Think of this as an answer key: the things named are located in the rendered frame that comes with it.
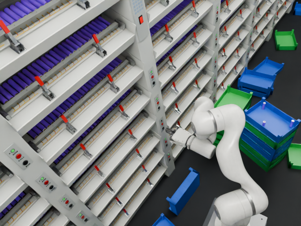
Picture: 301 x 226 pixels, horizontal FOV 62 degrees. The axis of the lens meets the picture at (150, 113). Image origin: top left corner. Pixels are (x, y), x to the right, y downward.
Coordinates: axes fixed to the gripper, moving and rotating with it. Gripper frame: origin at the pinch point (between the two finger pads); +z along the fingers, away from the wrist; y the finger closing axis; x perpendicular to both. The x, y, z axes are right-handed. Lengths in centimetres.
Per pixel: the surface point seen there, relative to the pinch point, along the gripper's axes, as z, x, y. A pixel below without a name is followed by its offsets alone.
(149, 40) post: 5, 64, 3
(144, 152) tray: 6.9, -6.5, -18.2
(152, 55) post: 5, 55, 3
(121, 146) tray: 9.2, 14.5, -30.6
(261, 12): 7, -7, 168
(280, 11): 9, -46, 248
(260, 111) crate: -38, -21, 61
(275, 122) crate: -50, -21, 56
